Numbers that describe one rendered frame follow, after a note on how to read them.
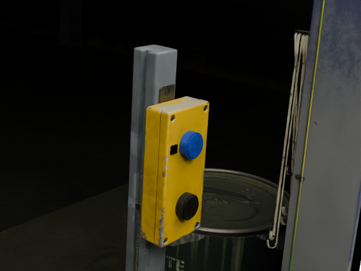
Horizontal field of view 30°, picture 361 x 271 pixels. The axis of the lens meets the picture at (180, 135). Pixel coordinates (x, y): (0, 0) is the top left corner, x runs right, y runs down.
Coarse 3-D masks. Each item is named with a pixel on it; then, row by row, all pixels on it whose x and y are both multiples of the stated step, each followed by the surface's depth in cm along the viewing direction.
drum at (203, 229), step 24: (216, 168) 277; (192, 240) 227; (216, 240) 225; (240, 240) 226; (264, 240) 230; (168, 264) 235; (192, 264) 230; (216, 264) 228; (240, 264) 229; (264, 264) 234
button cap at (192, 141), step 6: (186, 132) 120; (192, 132) 120; (186, 138) 119; (192, 138) 119; (198, 138) 120; (180, 144) 119; (186, 144) 118; (192, 144) 119; (198, 144) 121; (180, 150) 120; (186, 150) 119; (192, 150) 120; (198, 150) 121; (186, 156) 120; (192, 156) 120
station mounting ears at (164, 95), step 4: (168, 84) 122; (172, 84) 122; (160, 88) 120; (164, 88) 121; (168, 88) 122; (172, 88) 123; (160, 92) 120; (164, 92) 121; (168, 92) 122; (172, 92) 123; (160, 96) 121; (164, 96) 121; (168, 96) 122; (172, 96) 123; (160, 100) 121; (164, 100) 122; (168, 100) 123; (152, 244) 130
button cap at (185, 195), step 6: (186, 192) 124; (180, 198) 123; (186, 198) 123; (192, 198) 124; (180, 204) 123; (186, 204) 123; (192, 204) 124; (198, 204) 126; (180, 210) 123; (186, 210) 123; (192, 210) 125; (180, 216) 123; (186, 216) 124; (192, 216) 125
